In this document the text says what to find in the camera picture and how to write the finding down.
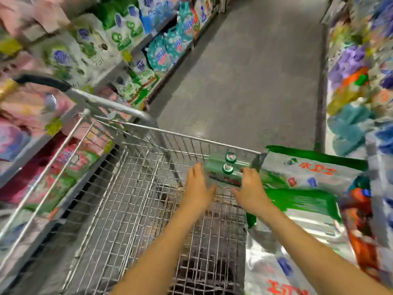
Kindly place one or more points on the person's left hand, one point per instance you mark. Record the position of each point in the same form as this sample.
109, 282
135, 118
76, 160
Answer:
198, 190

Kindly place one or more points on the person's right hand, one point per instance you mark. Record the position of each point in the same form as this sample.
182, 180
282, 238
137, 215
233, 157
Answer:
253, 193

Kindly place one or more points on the pack of green small bottles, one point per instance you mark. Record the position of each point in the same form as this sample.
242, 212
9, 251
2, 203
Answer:
224, 167

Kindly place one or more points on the large green white cleaner pouch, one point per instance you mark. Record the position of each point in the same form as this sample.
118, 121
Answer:
313, 172
276, 273
307, 209

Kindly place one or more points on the cluster of orange trigger sprayers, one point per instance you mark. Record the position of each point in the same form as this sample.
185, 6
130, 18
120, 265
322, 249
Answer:
362, 230

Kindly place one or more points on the cluster of teal cleaner bottles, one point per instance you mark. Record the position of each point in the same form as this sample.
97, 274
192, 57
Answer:
350, 126

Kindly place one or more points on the row of teal blue pouches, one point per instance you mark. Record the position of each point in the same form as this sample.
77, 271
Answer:
169, 46

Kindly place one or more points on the row of purple cleaner bottles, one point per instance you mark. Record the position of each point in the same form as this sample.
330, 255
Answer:
350, 64

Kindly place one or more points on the row of green white pouches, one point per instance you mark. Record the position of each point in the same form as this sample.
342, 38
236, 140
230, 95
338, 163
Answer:
92, 46

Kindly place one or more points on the stack of pink detergent pouches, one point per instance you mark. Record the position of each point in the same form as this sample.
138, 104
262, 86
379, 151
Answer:
30, 107

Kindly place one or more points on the person's right forearm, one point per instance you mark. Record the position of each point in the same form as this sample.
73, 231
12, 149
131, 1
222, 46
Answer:
319, 255

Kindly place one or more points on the person's left forearm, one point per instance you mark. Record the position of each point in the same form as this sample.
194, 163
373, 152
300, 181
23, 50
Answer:
159, 255

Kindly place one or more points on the grey shopping cart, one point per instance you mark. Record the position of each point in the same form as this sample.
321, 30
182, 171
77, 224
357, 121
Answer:
123, 212

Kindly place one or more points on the store shelving with refill pouches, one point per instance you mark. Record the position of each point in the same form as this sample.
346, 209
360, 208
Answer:
37, 150

